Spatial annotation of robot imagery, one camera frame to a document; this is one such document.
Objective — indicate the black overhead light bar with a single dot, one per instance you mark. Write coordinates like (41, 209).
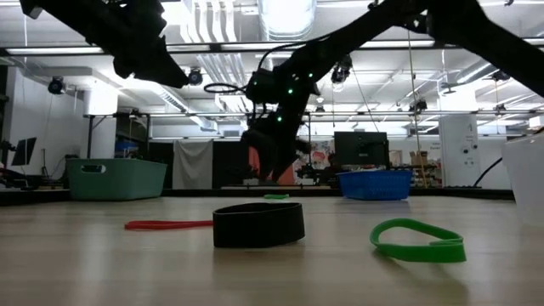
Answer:
(214, 47)

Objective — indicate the cardboard box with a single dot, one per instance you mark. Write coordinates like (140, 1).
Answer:
(418, 159)

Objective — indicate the teal plastic basket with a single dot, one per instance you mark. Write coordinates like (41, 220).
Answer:
(127, 180)

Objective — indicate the black hanging camera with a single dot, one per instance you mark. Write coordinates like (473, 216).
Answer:
(420, 106)
(56, 86)
(340, 75)
(196, 78)
(501, 77)

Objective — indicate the distant black metal frame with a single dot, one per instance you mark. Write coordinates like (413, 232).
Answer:
(89, 136)

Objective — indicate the green rubber band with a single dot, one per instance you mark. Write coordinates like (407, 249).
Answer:
(425, 253)
(276, 196)

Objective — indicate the wide black rubber band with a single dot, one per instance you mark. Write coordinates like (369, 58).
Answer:
(255, 229)

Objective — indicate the silver ceiling duct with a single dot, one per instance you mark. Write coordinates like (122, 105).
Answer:
(287, 17)

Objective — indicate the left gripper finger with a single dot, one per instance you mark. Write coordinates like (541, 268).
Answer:
(163, 70)

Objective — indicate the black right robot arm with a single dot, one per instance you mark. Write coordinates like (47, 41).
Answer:
(467, 25)

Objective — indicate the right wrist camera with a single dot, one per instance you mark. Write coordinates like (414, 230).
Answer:
(259, 89)

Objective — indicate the blue plastic basket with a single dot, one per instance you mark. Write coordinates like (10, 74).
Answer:
(374, 185)

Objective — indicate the red rubber band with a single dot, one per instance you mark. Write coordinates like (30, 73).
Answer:
(166, 225)

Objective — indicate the black computer monitor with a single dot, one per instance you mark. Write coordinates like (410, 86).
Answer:
(361, 149)

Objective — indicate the clear plastic container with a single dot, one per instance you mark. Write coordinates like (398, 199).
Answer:
(527, 178)

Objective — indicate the blue plastic bin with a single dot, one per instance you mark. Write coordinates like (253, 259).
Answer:
(126, 149)

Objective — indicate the tilted black monitor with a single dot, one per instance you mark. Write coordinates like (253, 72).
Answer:
(24, 151)

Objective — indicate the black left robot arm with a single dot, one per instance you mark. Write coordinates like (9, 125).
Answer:
(64, 17)

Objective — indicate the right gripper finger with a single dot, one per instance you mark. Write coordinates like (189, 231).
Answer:
(265, 146)
(291, 151)

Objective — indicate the floral hanging cloth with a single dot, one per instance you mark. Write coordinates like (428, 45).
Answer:
(323, 155)

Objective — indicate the orange hanging cloth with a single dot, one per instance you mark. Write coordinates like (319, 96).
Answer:
(254, 163)

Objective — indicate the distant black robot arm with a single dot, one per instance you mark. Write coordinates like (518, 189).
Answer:
(316, 174)

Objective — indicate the grey hanging cloth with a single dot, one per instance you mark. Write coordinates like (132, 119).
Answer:
(193, 166)

